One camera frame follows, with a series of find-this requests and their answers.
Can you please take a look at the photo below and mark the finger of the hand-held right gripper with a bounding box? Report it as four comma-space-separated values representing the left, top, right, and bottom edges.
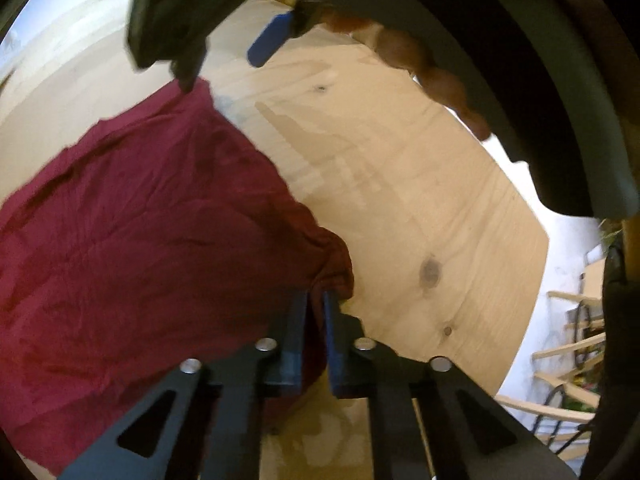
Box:
246, 0, 326, 69
101, 0, 217, 95

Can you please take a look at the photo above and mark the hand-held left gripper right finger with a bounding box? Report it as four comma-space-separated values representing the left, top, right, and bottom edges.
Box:
323, 290, 577, 480

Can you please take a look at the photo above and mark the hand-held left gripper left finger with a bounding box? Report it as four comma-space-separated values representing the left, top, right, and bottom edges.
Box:
57, 290, 309, 480

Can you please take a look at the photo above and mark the dark red garment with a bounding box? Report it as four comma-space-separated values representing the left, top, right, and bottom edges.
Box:
0, 77, 356, 476

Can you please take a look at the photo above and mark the person's right hand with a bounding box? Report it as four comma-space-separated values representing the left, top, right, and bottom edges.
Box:
319, 9, 494, 142

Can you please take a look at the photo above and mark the wooden chair frame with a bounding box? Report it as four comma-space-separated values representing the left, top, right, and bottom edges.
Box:
495, 260, 608, 463

